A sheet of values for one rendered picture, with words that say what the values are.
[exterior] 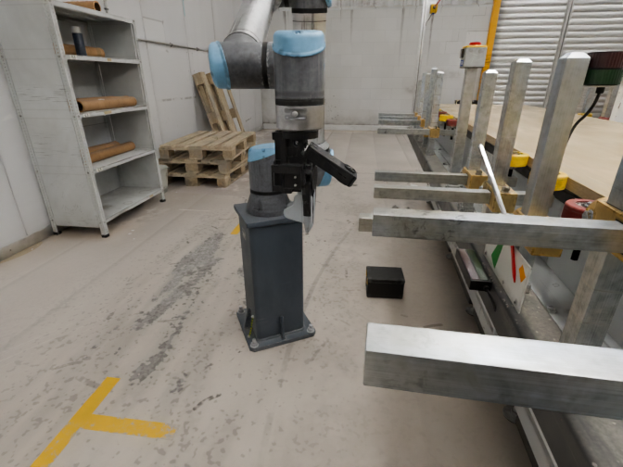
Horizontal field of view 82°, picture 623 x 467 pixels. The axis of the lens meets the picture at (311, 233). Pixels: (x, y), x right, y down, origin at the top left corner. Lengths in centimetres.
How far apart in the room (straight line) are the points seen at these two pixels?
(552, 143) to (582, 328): 33
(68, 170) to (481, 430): 289
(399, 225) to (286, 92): 33
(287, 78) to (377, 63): 800
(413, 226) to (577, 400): 26
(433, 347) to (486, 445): 126
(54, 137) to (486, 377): 302
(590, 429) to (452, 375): 40
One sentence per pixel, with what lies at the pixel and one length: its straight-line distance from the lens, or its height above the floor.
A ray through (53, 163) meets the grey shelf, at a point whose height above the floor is 56.
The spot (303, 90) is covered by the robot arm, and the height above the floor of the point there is 110.
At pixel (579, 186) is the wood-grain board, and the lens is 102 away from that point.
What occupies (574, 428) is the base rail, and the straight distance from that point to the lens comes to 64.
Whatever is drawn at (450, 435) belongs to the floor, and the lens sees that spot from 149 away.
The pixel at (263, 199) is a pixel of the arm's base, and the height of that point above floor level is 67.
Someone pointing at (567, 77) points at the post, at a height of 112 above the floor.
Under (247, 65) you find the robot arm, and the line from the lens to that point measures 80.
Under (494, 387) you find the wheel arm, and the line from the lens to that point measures 27.
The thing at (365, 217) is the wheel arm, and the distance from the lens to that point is 73.
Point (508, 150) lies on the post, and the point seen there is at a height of 95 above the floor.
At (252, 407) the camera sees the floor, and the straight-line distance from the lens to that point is 150.
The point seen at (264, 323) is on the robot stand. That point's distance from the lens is 168.
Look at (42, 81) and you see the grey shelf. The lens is 307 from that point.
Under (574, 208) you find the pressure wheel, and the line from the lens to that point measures 80.
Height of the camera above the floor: 112
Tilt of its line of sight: 23 degrees down
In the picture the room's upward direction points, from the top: straight up
